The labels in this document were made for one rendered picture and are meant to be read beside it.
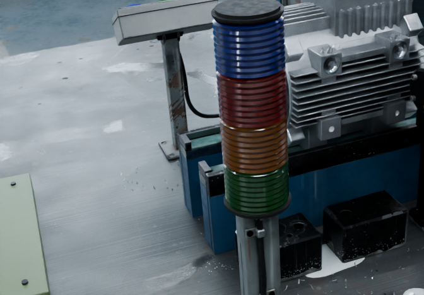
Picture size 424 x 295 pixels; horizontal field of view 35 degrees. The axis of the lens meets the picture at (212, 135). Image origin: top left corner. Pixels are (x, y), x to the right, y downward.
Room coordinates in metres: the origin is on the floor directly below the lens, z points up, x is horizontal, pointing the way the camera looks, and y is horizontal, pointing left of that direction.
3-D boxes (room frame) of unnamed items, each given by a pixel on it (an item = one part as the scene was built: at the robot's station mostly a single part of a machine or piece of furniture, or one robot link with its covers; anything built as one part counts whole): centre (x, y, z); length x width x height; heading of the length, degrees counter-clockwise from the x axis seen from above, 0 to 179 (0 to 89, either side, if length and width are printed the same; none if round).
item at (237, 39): (0.53, -0.04, 1.19); 0.06 x 0.06 x 0.04
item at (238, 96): (0.53, -0.04, 1.14); 0.06 x 0.06 x 0.04
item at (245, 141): (0.53, -0.04, 1.10); 0.06 x 0.06 x 0.04
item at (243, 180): (0.53, -0.04, 1.05); 0.06 x 0.06 x 0.04
